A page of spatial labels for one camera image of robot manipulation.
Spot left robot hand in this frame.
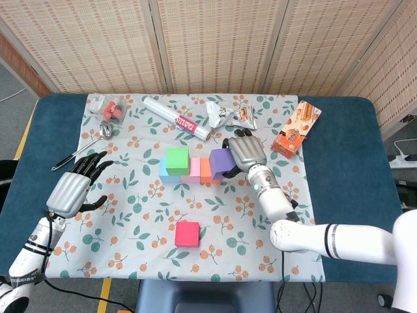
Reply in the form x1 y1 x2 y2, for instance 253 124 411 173
45 150 114 219

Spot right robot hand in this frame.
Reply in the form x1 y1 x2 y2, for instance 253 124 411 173
221 128 268 179

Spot purple cube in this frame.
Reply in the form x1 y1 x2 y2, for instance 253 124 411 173
208 148 236 181

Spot orange cube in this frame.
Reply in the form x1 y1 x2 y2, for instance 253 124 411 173
199 157 223 185

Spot green cube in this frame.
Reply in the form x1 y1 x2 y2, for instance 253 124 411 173
165 147 190 177

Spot blue cube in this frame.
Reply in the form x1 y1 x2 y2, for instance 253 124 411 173
158 156 182 184

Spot red cube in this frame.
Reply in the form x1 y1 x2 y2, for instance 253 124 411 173
174 221 201 248

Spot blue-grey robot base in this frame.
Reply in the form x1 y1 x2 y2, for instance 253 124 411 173
135 280 276 313

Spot crumpled snack bag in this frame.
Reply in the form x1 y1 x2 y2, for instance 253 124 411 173
205 100 258 131

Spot orange biscuit box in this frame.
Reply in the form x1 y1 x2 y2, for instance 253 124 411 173
270 100 323 159

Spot pink cube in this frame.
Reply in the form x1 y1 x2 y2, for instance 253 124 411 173
180 156 202 184

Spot metal ladle spoon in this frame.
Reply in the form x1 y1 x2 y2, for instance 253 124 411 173
51 120 114 171

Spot floral tablecloth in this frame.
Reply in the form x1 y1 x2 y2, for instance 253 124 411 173
44 93 326 283

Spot plastic wrap roll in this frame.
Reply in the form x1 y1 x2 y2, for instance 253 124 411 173
143 96 212 142

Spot clear bag red items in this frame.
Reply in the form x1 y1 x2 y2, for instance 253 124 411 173
87 95 130 127

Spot bamboo folding screen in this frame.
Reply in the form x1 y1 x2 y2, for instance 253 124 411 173
0 0 417 138

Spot white power strip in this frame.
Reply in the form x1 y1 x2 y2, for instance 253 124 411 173
389 155 417 170

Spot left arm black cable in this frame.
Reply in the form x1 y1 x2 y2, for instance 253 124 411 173
40 211 134 313

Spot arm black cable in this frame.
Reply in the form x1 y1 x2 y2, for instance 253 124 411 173
40 211 134 313
279 251 287 313

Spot black equipment frame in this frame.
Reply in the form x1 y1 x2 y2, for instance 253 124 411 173
0 158 19 185
392 177 417 213

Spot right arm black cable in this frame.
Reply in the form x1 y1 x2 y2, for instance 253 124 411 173
279 251 287 313

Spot white power cable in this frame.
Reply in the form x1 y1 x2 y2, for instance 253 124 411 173
393 138 417 157

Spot black floor cable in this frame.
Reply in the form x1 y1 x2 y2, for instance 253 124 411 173
276 282 325 313

